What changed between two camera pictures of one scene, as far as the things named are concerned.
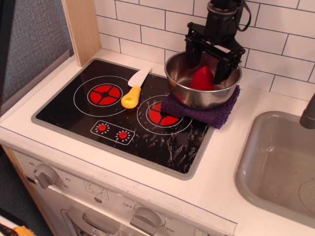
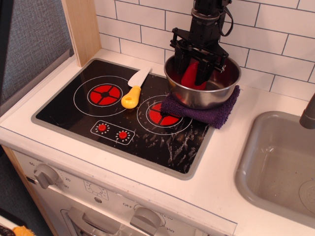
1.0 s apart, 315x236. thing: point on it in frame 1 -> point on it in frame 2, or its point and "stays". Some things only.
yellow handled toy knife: (130, 100) stays
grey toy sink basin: (275, 167) stays
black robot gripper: (218, 35) -> (203, 39)
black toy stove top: (89, 107) stays
